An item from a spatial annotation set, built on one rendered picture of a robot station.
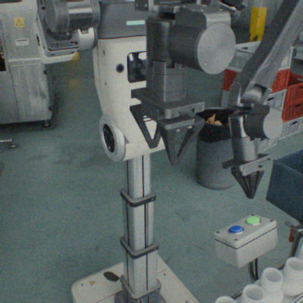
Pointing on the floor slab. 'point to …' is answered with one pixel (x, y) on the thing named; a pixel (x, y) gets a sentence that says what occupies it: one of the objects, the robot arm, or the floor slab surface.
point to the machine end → (23, 66)
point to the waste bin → (214, 150)
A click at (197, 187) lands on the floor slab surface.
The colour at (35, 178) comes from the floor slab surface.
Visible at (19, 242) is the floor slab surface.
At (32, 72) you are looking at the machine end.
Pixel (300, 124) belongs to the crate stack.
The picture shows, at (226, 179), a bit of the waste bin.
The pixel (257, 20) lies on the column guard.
